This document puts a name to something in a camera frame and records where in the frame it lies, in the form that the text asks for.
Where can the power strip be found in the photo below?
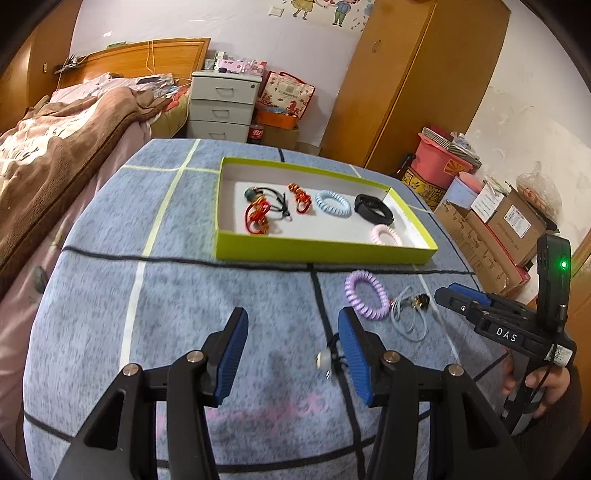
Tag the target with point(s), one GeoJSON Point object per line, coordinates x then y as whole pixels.
{"type": "Point", "coordinates": [69, 64]}

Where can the long brown cardboard box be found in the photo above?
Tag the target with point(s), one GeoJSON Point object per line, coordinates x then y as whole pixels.
{"type": "Point", "coordinates": [466, 240]}

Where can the pink bedsheet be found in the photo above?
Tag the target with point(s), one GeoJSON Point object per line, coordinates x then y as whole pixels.
{"type": "Point", "coordinates": [18, 341]}

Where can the brown cardboard box white label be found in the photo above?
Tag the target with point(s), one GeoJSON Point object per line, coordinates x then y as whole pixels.
{"type": "Point", "coordinates": [517, 221]}

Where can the large wooden wardrobe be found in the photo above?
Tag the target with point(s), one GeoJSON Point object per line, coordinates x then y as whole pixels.
{"type": "Point", "coordinates": [392, 92]}

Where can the white wall switch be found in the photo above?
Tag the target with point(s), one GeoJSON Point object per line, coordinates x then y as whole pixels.
{"type": "Point", "coordinates": [276, 11]}

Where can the smartphone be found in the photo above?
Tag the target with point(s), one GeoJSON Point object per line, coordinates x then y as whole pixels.
{"type": "Point", "coordinates": [147, 80]}

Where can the striped flat box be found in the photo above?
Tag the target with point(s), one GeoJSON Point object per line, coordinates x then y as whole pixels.
{"type": "Point", "coordinates": [450, 145]}

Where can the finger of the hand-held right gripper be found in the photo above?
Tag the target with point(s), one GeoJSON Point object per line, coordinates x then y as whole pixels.
{"type": "Point", "coordinates": [455, 302]}
{"type": "Point", "coordinates": [468, 293]}

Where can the wooden bed headboard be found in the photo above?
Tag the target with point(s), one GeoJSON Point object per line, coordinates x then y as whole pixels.
{"type": "Point", "coordinates": [175, 55]}

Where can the green cardboard box tray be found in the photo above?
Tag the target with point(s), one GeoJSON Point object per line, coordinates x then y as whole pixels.
{"type": "Point", "coordinates": [300, 251]}

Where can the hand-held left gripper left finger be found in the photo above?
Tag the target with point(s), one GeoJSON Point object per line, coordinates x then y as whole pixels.
{"type": "Point", "coordinates": [233, 355]}

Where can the person's right hand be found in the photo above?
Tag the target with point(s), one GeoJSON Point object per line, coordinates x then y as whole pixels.
{"type": "Point", "coordinates": [556, 385]}

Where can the small wooden wardrobe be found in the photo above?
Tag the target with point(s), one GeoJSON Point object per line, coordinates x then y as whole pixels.
{"type": "Point", "coordinates": [32, 74]}

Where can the blue checked bedsheet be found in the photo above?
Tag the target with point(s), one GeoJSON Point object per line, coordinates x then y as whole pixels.
{"type": "Point", "coordinates": [184, 295]}

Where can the pink floral box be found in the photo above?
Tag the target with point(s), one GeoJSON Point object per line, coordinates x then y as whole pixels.
{"type": "Point", "coordinates": [240, 67]}

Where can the pink plastic bucket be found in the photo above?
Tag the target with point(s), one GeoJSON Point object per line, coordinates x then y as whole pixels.
{"type": "Point", "coordinates": [434, 159]}

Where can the grey three-drawer nightstand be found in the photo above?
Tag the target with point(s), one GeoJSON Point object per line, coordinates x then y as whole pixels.
{"type": "Point", "coordinates": [221, 110]}

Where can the yellow patterned box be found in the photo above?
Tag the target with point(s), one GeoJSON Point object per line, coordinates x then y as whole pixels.
{"type": "Point", "coordinates": [420, 184]}

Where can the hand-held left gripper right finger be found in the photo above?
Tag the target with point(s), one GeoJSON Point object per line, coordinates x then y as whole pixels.
{"type": "Point", "coordinates": [355, 355]}

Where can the orange box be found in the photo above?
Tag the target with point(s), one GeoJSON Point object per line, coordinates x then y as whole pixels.
{"type": "Point", "coordinates": [277, 121]}

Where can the clear plastic bag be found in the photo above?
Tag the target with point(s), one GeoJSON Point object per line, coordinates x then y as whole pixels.
{"type": "Point", "coordinates": [538, 184]}

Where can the black wide band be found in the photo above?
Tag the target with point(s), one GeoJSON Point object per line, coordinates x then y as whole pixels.
{"type": "Point", "coordinates": [369, 213]}

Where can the white labelled box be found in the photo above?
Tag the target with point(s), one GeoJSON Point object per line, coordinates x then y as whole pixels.
{"type": "Point", "coordinates": [480, 203]}

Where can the cartoon couple wall sticker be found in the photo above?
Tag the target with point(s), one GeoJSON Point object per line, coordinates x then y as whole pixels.
{"type": "Point", "coordinates": [323, 11]}

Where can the red patterned gift bag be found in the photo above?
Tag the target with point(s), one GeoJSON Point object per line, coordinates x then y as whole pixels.
{"type": "Point", "coordinates": [286, 94]}

